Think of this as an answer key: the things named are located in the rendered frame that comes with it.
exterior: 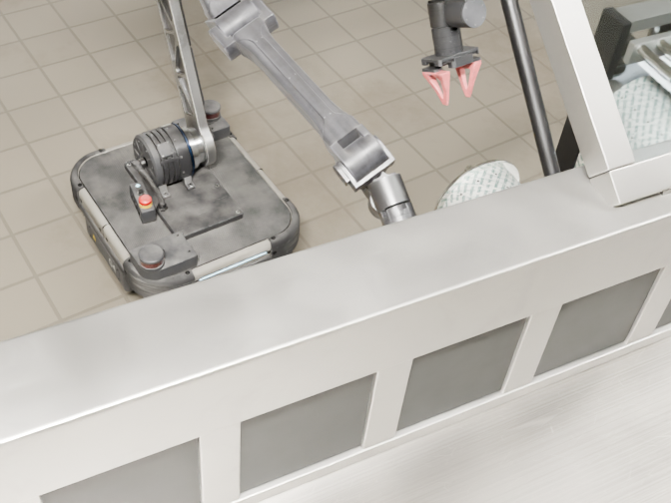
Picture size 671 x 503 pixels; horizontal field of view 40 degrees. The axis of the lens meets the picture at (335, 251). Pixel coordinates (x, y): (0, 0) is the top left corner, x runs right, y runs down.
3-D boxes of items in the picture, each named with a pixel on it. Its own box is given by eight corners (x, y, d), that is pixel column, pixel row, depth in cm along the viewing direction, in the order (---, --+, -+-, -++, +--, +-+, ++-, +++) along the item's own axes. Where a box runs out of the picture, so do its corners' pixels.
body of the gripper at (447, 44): (480, 55, 186) (475, 18, 183) (440, 69, 181) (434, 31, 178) (460, 54, 191) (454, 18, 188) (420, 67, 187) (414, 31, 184)
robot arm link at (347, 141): (203, 24, 166) (253, -11, 167) (213, 44, 171) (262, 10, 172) (340, 180, 147) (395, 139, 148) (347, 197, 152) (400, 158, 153)
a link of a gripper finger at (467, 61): (487, 95, 188) (480, 49, 185) (459, 105, 185) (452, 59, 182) (465, 92, 194) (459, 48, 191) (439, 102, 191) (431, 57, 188)
